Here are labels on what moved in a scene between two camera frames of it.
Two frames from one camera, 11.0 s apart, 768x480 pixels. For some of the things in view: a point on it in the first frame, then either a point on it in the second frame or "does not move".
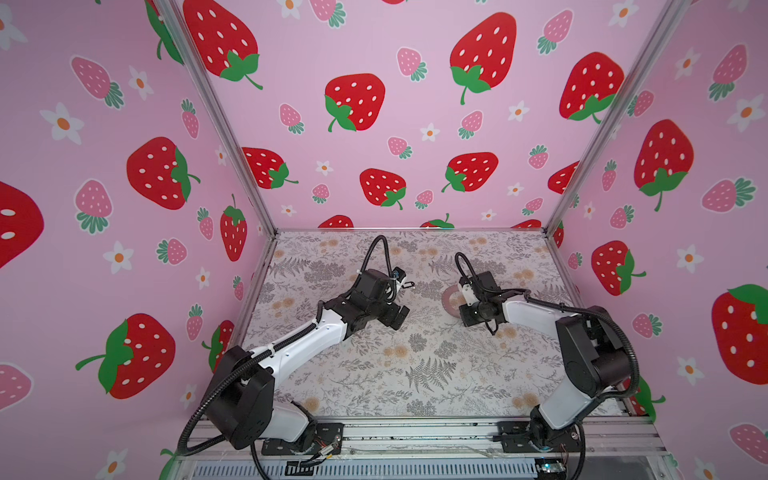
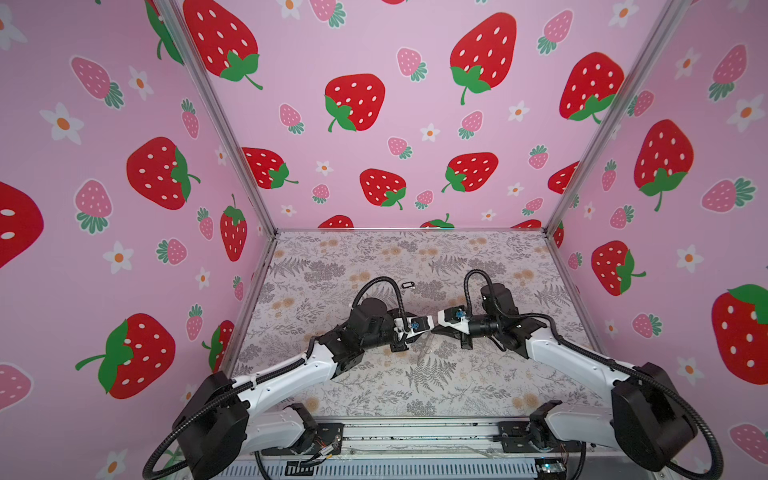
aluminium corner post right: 667,21 does not move
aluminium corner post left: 176,19 does not move
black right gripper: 465,317 to 454,334
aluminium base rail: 438,451 does not move
